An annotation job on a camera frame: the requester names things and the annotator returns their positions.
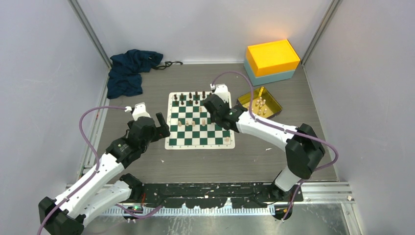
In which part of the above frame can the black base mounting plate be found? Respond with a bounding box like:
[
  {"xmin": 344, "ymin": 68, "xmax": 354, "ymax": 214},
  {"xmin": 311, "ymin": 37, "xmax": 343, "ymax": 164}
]
[{"xmin": 126, "ymin": 182, "xmax": 303, "ymax": 209}]

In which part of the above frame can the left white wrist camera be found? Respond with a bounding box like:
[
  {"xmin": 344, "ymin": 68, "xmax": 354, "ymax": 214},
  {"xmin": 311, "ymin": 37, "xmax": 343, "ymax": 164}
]
[{"xmin": 124, "ymin": 102, "xmax": 151, "ymax": 121}]

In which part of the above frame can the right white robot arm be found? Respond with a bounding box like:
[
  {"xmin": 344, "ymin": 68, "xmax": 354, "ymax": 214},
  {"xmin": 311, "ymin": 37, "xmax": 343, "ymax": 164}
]
[{"xmin": 203, "ymin": 94, "xmax": 325, "ymax": 201}]

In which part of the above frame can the aluminium front rail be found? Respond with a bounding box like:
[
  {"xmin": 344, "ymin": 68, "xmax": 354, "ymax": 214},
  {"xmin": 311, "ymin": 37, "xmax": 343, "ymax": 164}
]
[{"xmin": 107, "ymin": 206, "xmax": 276, "ymax": 217}]

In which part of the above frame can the light blue box base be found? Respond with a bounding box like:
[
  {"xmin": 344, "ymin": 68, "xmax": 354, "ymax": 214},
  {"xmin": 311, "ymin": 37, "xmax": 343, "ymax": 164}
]
[{"xmin": 244, "ymin": 59, "xmax": 296, "ymax": 86}]

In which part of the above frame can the green white chess board mat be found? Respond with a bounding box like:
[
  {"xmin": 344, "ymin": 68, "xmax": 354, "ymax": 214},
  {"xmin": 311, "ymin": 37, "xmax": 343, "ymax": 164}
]
[{"xmin": 164, "ymin": 92, "xmax": 235, "ymax": 150}]

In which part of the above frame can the black cord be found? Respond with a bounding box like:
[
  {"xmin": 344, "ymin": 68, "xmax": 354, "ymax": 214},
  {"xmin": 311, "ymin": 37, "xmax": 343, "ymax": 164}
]
[{"xmin": 152, "ymin": 60, "xmax": 184, "ymax": 71}]

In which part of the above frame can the gold metal tin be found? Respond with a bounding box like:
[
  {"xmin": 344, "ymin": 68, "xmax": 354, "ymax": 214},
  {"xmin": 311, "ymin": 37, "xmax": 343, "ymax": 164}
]
[{"xmin": 251, "ymin": 86, "xmax": 282, "ymax": 119}]

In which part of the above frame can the dark blue cloth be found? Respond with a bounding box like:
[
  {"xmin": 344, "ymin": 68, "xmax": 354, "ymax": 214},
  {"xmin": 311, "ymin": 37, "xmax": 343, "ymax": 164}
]
[{"xmin": 107, "ymin": 49, "xmax": 163, "ymax": 99}]

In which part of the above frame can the yellow box lid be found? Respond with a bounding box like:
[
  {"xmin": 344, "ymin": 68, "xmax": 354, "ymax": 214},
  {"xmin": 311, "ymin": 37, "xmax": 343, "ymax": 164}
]
[{"xmin": 246, "ymin": 39, "xmax": 300, "ymax": 77}]

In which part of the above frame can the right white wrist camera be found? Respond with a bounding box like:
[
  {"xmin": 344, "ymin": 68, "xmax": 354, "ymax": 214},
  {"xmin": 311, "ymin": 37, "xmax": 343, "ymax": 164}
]
[{"xmin": 208, "ymin": 83, "xmax": 231, "ymax": 104}]

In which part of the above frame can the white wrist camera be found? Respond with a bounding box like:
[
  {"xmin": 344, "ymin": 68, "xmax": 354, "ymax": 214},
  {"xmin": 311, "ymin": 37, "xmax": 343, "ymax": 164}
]
[
  {"xmin": 124, "ymin": 102, "xmax": 151, "ymax": 121},
  {"xmin": 208, "ymin": 83, "xmax": 231, "ymax": 104}
]

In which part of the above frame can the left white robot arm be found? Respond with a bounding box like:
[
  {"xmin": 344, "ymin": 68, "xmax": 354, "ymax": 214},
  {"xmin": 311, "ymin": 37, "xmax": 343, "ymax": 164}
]
[{"xmin": 38, "ymin": 112, "xmax": 170, "ymax": 235}]

